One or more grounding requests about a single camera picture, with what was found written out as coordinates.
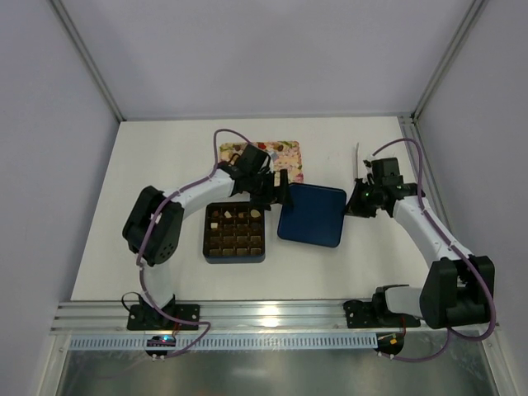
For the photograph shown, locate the blue chocolate box with tray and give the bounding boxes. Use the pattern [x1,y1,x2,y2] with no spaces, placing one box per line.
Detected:
[202,202,266,264]

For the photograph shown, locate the blue box lid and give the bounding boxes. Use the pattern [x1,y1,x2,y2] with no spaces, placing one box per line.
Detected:
[277,183,347,248]

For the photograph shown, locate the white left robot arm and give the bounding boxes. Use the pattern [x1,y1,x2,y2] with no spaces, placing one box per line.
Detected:
[122,144,293,330]

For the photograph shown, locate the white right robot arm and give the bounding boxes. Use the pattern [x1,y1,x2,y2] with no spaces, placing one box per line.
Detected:
[251,158,496,331]

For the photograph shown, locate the floral serving tray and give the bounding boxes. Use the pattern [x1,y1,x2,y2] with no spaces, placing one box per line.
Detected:
[219,141,304,186]

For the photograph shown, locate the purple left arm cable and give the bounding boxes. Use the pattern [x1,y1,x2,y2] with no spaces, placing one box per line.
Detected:
[135,128,257,359]

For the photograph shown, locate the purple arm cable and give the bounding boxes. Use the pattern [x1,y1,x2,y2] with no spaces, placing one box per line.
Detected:
[369,138,496,363]
[135,128,257,359]

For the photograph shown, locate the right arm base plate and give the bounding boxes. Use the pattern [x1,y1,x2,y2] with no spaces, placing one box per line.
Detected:
[342,299,421,329]

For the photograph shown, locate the slotted cable duct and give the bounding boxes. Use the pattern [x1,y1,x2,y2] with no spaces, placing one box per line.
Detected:
[69,332,378,351]

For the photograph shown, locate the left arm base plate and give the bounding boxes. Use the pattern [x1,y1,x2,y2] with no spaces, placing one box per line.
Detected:
[125,303,202,332]

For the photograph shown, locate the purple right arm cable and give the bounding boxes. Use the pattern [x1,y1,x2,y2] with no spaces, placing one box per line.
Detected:
[369,138,496,363]

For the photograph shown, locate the aluminium frame rail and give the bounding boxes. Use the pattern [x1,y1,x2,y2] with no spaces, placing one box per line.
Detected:
[51,299,366,334]

